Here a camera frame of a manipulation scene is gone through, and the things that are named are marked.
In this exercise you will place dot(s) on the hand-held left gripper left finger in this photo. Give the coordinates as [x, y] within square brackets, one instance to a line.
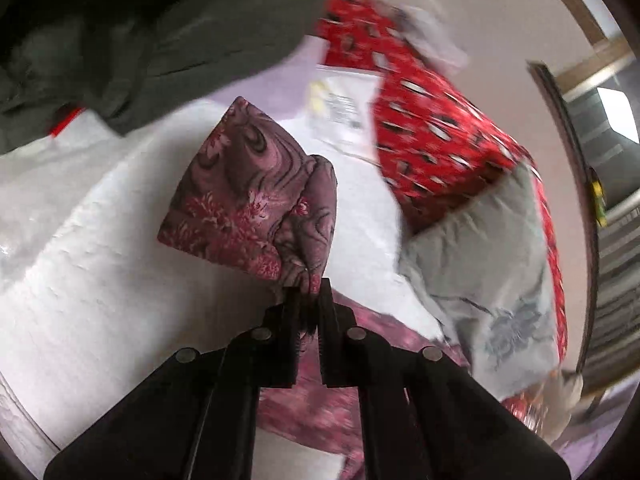
[291, 340]

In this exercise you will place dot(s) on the red printed blanket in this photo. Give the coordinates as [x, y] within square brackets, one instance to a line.
[425, 125]

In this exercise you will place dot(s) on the lavender bed sheet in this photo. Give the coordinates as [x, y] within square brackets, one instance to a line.
[305, 80]

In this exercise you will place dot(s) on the white printed plastic packet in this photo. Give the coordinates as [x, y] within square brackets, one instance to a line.
[345, 105]

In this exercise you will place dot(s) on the pink floral garment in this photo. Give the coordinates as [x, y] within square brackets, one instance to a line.
[240, 185]

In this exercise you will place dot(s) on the white cloth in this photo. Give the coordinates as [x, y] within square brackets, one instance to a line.
[415, 15]

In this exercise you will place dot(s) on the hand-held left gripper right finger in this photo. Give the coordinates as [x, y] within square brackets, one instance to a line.
[327, 340]

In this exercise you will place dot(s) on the dark wooden bed frame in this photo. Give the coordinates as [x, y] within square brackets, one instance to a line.
[570, 170]

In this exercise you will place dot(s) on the wooden door frame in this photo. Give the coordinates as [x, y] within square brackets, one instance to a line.
[595, 55]

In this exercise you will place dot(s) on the grey flower print pillow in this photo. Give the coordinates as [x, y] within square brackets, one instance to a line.
[480, 270]

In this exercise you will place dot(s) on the dark green garment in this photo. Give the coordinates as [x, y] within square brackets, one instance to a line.
[150, 35]

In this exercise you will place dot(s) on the white quilted bed cover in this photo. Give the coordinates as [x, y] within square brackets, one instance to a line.
[100, 285]

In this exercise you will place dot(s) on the grey slatted rack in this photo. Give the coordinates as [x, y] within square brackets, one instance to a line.
[617, 260]

